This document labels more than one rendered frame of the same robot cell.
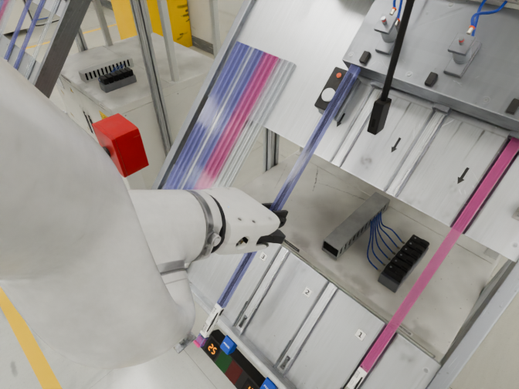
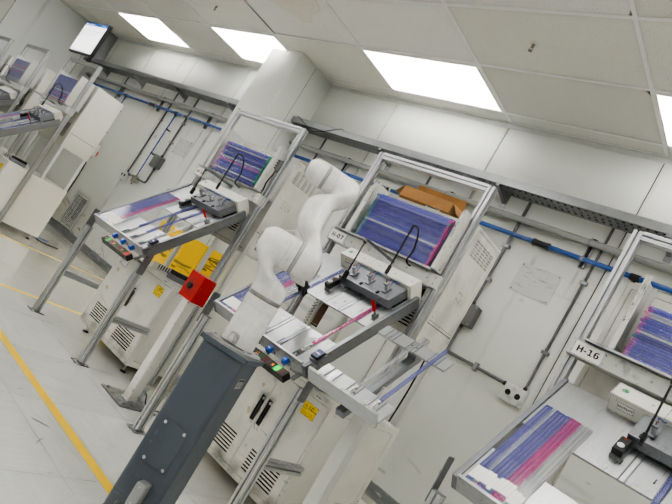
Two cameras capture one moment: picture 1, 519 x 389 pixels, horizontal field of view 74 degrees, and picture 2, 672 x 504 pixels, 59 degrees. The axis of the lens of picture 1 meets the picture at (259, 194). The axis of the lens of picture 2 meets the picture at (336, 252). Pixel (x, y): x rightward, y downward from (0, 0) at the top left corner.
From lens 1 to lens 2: 2.41 m
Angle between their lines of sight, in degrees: 49
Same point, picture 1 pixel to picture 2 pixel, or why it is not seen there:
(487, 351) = not seen: outside the picture
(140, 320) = not seen: hidden behind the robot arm
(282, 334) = (281, 336)
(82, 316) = not seen: hidden behind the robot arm
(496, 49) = (378, 282)
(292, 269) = (294, 322)
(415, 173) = (348, 307)
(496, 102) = (374, 290)
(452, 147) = (361, 304)
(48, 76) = (171, 243)
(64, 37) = (193, 235)
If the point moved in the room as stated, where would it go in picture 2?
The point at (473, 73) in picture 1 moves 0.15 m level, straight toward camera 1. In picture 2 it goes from (371, 285) to (360, 276)
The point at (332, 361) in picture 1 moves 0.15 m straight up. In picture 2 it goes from (300, 343) to (317, 313)
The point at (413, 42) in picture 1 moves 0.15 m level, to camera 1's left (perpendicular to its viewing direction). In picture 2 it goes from (360, 276) to (334, 260)
